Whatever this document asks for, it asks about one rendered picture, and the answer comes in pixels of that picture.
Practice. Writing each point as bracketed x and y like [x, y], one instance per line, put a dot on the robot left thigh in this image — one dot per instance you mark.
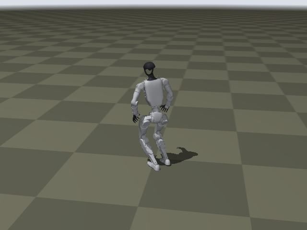
[142, 127]

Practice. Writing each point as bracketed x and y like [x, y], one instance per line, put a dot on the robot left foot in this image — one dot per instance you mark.
[156, 167]

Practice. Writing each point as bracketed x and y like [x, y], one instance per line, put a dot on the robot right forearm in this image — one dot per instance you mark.
[168, 102]

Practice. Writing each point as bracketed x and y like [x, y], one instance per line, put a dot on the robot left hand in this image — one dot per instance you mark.
[134, 117]

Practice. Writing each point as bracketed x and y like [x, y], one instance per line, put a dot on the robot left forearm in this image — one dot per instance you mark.
[135, 110]

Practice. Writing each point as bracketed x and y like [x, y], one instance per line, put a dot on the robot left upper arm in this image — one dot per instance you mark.
[136, 94]

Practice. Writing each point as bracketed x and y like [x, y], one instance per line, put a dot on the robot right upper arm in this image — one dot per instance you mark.
[167, 88]

